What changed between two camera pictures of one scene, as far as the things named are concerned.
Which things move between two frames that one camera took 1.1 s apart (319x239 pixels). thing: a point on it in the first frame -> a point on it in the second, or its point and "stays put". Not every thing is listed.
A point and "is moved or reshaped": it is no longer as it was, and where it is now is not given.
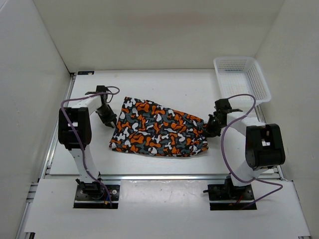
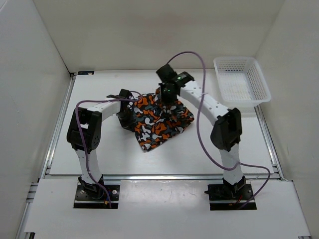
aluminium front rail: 155,177 stays put
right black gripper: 209,131 -> 165,100
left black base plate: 93,195 stays put
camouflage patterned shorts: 148,128 is moved or reshaped
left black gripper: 111,117 -> 130,124
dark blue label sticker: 85,72 stays put
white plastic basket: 241,75 stays put
